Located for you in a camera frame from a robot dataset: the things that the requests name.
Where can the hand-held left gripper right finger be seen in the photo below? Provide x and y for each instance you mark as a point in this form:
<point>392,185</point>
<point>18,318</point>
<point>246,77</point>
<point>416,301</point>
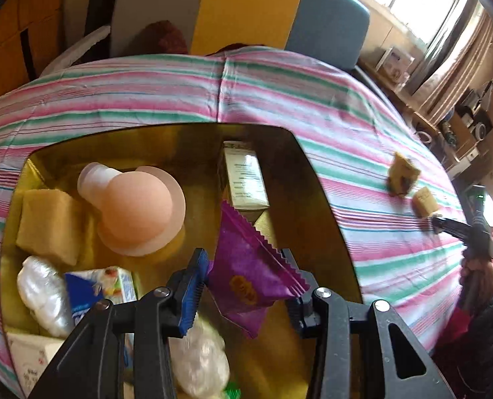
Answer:
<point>302,314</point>

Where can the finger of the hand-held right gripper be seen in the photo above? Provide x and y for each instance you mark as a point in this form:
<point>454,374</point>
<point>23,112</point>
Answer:
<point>448,225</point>

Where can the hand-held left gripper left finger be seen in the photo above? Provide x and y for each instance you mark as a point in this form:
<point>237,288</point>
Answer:
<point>192,295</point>

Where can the yellow brown sponge piece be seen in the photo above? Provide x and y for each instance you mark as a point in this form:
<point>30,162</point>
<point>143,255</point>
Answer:
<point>425,203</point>
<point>402,172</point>

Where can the purple snack packet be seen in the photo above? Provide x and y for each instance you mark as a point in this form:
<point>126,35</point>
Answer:
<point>246,274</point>

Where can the blue and white carton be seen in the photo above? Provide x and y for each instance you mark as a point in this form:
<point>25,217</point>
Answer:
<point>101,282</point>

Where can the gold metal tin tray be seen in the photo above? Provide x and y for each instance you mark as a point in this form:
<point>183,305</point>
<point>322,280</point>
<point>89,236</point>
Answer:
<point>196,199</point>

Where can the person's right hand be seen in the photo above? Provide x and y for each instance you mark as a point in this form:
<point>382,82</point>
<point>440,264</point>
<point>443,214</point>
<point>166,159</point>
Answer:
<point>477,276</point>

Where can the clear white plastic bag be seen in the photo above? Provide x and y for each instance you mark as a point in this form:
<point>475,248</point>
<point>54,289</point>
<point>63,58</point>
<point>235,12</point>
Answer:
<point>200,357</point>

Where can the round peach plastic bottle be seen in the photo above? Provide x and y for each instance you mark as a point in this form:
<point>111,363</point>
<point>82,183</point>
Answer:
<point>138,212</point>

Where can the green packet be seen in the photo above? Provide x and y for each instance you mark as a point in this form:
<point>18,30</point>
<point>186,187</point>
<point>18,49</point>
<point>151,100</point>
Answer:
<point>232,393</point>

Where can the cream upright box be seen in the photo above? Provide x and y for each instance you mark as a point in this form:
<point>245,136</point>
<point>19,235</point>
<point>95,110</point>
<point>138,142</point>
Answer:
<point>244,178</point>

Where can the striped bed sheet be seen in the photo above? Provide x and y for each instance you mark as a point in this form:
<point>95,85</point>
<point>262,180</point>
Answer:
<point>354,133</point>

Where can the white plastic wrapped bundle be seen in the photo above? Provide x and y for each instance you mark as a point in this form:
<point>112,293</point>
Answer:
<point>42,295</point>

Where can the yellow sponge block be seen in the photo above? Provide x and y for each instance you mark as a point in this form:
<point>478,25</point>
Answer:
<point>49,226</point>

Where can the beige curtain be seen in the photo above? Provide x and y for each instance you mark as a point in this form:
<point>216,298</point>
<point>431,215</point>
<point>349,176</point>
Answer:
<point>458,66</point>

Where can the white box with print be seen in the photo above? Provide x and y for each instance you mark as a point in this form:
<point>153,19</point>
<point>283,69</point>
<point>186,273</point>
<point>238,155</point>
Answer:
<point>394,65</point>

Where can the white flat box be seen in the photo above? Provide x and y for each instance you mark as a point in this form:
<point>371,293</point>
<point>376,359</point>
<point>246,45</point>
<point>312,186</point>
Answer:
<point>28,359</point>

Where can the dark red cloth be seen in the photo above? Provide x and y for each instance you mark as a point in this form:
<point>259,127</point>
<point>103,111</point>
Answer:
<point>161,37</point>

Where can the grey yellow blue headboard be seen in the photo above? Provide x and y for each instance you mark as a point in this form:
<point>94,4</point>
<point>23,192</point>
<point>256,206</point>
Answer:
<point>246,4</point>

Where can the wooden wardrobe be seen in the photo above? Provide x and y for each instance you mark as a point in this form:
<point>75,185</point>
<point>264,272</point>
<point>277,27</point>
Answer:
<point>13,29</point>

